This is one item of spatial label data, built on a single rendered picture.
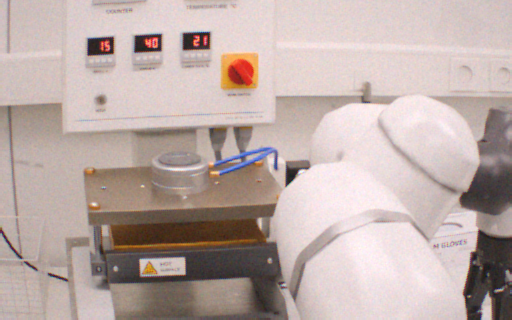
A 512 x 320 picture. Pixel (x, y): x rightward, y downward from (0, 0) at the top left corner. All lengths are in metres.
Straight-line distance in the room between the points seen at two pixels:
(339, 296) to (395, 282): 0.04
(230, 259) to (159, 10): 0.38
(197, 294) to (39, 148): 0.60
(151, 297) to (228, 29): 0.41
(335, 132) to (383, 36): 0.98
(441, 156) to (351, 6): 1.08
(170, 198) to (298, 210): 0.55
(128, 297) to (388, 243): 0.76
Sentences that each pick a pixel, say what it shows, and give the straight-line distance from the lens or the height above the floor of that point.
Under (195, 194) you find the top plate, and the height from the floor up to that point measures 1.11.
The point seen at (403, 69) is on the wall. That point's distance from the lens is 1.77.
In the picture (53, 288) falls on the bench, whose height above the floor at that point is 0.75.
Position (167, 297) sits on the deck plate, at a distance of 1.30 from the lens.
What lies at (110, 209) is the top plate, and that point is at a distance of 1.14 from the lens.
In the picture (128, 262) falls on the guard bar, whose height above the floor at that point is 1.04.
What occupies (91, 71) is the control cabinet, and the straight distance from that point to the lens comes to 1.30.
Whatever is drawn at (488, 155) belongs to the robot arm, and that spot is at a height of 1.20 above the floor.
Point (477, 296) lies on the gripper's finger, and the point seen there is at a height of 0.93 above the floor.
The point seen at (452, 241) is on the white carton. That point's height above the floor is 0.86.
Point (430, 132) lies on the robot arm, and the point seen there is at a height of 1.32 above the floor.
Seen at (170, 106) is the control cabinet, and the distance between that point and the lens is 1.32.
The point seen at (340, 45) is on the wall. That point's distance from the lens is 1.75.
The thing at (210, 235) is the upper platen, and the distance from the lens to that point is 1.19.
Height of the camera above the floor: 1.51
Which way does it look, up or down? 17 degrees down
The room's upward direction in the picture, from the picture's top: 1 degrees clockwise
